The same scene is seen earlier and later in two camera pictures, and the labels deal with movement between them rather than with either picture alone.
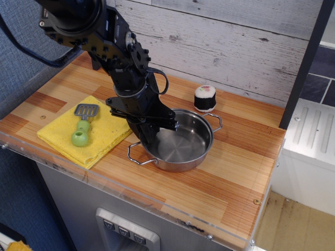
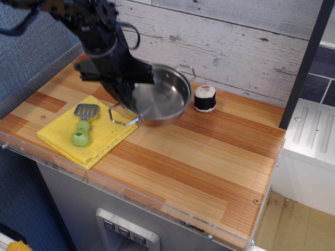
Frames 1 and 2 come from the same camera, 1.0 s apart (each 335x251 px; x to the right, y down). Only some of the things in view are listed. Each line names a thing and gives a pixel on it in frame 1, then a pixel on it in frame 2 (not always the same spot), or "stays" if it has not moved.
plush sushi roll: (204, 99) stays
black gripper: (144, 106) -> (119, 67)
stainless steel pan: (185, 149) -> (162, 103)
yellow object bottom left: (18, 246) stays
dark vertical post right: (306, 63) stays
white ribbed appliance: (305, 171) stays
